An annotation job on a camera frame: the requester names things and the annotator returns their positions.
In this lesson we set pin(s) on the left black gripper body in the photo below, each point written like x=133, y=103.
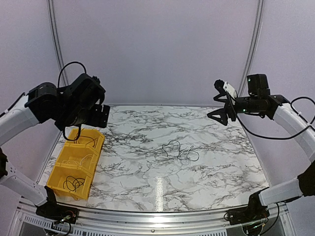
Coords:
x=75, y=118

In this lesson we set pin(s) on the front aluminium rail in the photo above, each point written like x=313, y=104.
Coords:
x=100, y=222

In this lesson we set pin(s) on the yellow bin far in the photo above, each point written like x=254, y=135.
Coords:
x=91, y=138

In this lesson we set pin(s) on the yellow bin near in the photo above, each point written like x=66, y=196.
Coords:
x=70, y=182

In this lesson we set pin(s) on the yellow bin middle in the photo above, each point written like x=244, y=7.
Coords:
x=79, y=157

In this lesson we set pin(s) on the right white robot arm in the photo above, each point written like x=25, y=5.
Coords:
x=303, y=132

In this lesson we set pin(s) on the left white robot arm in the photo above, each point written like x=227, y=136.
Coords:
x=37, y=106

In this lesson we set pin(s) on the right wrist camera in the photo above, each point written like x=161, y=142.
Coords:
x=227, y=87

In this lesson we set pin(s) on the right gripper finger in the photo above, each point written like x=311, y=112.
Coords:
x=220, y=115
x=222, y=96

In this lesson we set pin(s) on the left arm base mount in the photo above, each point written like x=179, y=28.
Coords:
x=60, y=215

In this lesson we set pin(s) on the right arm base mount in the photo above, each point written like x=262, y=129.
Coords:
x=252, y=224

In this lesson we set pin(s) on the right aluminium frame post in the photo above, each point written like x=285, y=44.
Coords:
x=253, y=46

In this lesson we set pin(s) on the left aluminium frame post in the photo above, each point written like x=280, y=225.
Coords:
x=55, y=34

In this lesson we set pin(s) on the aluminium frame post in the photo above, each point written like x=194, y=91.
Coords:
x=253, y=46
x=55, y=34

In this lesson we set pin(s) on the yellow bin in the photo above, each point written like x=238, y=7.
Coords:
x=79, y=157
x=91, y=138
x=70, y=182

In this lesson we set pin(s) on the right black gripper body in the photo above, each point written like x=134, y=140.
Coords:
x=251, y=104

